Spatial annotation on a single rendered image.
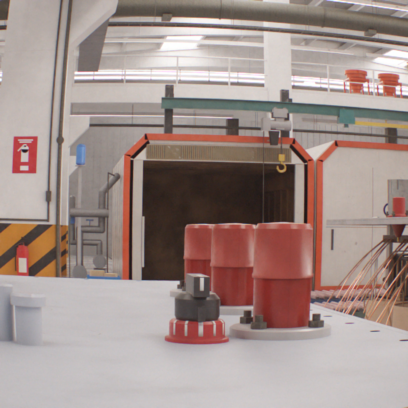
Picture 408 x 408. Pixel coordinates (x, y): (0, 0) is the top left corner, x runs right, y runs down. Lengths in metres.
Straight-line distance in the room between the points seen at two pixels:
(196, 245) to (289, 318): 0.67
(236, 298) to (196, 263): 0.34
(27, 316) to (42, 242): 10.70
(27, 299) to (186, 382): 0.25
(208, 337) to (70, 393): 0.37
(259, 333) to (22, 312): 0.28
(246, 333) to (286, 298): 0.06
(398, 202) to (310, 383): 3.31
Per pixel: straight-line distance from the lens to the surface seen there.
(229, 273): 1.40
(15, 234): 11.66
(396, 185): 4.36
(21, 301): 0.94
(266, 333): 1.06
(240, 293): 1.40
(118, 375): 0.78
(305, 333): 1.06
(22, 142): 11.70
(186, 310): 1.03
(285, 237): 1.08
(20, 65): 11.84
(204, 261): 1.73
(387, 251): 4.60
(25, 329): 0.95
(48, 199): 11.59
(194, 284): 1.01
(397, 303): 4.32
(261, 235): 1.09
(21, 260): 11.50
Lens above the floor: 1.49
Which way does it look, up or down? 1 degrees up
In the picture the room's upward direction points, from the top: 1 degrees clockwise
